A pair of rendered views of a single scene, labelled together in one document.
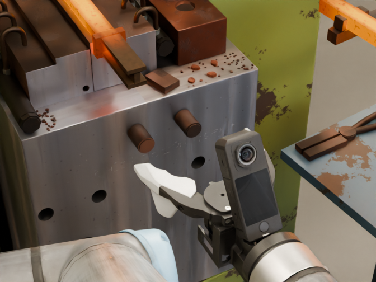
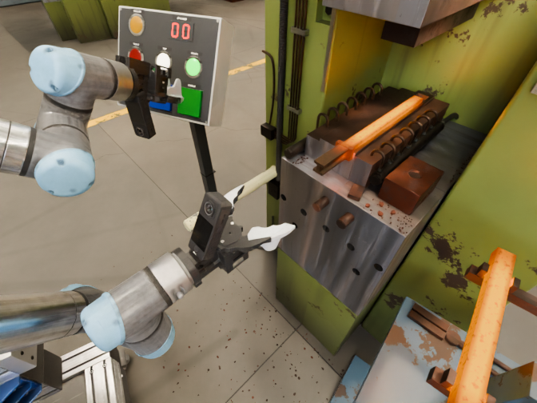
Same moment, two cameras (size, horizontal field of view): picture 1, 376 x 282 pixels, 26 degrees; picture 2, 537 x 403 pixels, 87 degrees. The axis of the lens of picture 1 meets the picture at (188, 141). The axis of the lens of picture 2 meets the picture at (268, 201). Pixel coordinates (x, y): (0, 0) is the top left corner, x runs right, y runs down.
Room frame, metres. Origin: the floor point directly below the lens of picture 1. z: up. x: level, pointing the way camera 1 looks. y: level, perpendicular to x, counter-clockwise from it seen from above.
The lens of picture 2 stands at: (0.65, -0.37, 1.41)
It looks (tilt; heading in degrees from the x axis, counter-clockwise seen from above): 47 degrees down; 74
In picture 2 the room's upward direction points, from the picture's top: straight up
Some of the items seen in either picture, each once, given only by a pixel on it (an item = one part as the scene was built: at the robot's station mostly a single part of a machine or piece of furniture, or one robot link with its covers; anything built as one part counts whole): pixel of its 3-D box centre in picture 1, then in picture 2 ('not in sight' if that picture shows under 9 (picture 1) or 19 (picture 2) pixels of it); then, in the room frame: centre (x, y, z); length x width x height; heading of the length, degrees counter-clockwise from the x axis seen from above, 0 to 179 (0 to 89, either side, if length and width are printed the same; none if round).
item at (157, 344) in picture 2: not in sight; (141, 326); (0.47, -0.13, 0.88); 0.11 x 0.08 x 0.11; 147
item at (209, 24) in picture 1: (184, 23); (410, 184); (1.11, 0.00, 0.95); 0.12 x 0.09 x 0.07; 27
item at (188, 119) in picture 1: (188, 123); (345, 220); (0.95, 0.00, 0.87); 0.04 x 0.03 x 0.03; 27
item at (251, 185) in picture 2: not in sight; (235, 196); (0.73, 0.40, 0.62); 0.44 x 0.05 x 0.05; 27
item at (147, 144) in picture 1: (141, 138); (320, 203); (0.92, 0.07, 0.87); 0.04 x 0.03 x 0.03; 27
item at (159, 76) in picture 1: (161, 80); (356, 192); (0.99, 0.04, 0.92); 0.04 x 0.03 x 0.01; 44
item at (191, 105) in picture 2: not in sight; (190, 102); (0.64, 0.44, 1.01); 0.07 x 0.05 x 0.07; 142
